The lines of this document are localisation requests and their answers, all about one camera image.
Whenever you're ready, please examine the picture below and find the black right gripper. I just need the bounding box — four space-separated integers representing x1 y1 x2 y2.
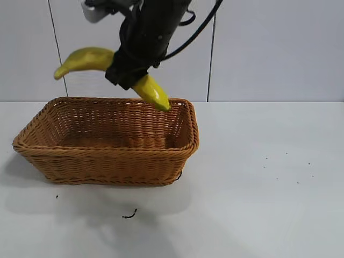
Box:
104 4 178 91

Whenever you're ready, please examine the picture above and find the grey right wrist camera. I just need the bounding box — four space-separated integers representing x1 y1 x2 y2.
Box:
82 0 110 24

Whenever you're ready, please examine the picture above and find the thick black cable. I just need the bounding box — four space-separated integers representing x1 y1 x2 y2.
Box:
161 0 224 60

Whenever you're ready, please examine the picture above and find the brown woven wicker basket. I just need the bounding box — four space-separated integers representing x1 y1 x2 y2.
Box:
12 97 200 187

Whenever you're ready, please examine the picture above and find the thin black cable loop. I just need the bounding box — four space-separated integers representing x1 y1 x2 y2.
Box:
178 9 196 27

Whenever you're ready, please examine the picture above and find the yellow banana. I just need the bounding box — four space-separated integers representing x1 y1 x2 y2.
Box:
53 47 171 111

